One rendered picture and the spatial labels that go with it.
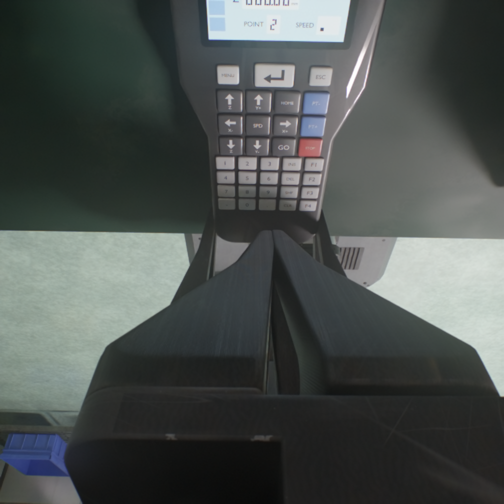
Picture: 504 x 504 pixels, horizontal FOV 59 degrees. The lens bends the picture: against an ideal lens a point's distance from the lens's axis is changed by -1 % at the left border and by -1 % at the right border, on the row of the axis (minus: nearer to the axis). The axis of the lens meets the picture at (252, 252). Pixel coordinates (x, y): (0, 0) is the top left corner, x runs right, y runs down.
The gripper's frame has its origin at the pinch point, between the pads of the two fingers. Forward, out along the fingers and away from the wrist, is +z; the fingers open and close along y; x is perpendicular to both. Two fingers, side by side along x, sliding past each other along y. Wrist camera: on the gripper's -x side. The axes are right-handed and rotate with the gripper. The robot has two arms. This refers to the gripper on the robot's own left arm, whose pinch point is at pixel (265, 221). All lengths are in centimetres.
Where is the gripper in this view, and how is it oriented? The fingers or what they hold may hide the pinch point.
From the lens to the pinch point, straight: 29.3
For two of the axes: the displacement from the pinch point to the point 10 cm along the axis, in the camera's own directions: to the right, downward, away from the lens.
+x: 0.0, 1.7, 9.9
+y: -10.0, -0.2, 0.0
